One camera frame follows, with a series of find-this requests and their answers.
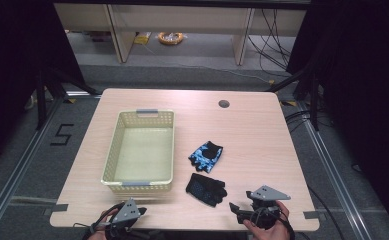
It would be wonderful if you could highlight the person's left hand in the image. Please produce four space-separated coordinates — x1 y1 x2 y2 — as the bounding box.
87 209 116 240

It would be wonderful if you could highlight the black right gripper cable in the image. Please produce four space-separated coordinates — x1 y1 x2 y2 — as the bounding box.
251 205 296 240

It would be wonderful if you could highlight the cream plastic basket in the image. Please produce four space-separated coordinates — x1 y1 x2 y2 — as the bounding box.
100 108 176 194

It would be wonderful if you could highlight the black curtain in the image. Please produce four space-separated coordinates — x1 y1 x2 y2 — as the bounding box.
0 0 85 169
286 0 389 231

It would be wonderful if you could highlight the black fingerless glove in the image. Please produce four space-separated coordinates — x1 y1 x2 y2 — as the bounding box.
185 172 228 208

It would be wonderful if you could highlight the blue camouflage fingerless glove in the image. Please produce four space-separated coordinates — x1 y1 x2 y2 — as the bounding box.
187 140 224 174

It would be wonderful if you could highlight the white floor cable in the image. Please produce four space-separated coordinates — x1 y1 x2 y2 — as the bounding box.
141 43 274 84

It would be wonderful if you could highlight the aluminium floor rail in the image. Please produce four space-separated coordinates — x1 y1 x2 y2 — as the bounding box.
0 96 68 234
296 99 372 240

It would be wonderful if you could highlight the person's right hand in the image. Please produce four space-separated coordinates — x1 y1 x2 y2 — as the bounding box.
243 200 291 240

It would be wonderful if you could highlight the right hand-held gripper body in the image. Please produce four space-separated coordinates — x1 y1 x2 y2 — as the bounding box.
248 185 291 230

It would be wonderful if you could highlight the yellow packet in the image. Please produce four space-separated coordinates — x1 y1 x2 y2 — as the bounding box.
134 32 152 45

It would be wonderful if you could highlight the yellow cable coil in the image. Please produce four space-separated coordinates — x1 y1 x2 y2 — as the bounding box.
157 31 185 46

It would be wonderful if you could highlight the black floor cable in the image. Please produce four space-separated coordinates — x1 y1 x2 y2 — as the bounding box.
306 184 347 240

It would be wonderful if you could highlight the black metal stand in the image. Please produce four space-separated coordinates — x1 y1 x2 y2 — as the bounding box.
34 66 100 131
265 66 321 132

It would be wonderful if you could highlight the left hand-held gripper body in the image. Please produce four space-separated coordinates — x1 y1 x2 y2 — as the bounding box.
105 198 141 240

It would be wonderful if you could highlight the bundle of black cables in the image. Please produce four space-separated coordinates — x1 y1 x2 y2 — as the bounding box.
246 8 293 72

